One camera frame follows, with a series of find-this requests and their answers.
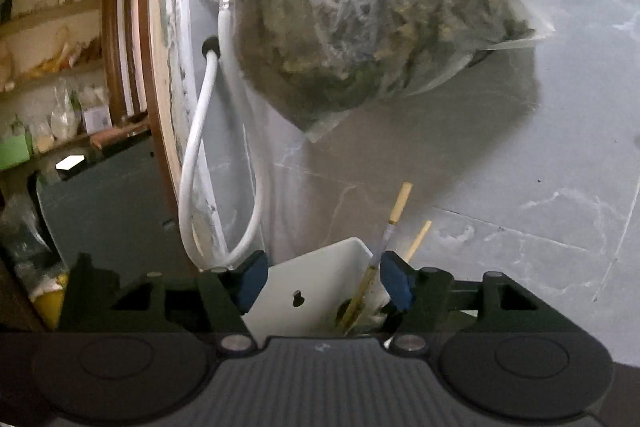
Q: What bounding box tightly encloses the wooden wall shelf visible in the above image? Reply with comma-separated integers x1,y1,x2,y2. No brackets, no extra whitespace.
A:
0,0,151,152

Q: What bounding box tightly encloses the yellow container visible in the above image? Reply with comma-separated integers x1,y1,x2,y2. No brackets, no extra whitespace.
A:
30,274,68,330

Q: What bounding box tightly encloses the white perforated plastic basket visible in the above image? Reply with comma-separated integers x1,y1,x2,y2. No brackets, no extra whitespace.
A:
240,236,396,339

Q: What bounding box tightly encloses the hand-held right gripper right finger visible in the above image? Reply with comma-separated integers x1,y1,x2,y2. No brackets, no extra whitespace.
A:
380,251,576,353

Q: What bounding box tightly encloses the white hose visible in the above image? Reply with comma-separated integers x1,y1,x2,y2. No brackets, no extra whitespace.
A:
177,0,266,270

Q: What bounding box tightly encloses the white card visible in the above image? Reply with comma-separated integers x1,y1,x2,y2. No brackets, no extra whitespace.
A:
55,155,87,174

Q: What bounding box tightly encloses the clear bag of dried leaves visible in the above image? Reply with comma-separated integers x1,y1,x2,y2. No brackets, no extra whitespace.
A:
220,0,556,142

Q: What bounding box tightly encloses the dark cabinet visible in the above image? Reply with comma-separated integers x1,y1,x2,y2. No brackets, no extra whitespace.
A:
30,132,178,278

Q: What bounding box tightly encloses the green box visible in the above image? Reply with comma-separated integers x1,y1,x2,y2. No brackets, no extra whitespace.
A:
0,134,33,172

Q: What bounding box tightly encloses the wooden chopstick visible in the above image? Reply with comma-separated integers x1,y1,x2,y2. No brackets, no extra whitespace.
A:
340,181,414,333
405,220,432,264

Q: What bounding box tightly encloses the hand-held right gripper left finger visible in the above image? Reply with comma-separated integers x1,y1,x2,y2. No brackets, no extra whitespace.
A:
70,251,268,353

